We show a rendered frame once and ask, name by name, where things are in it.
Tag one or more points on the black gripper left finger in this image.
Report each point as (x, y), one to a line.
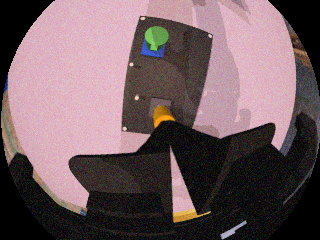
(146, 170)

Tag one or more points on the dark grey circuit board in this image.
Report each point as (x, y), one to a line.
(168, 60)

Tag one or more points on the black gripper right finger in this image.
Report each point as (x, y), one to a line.
(204, 160)

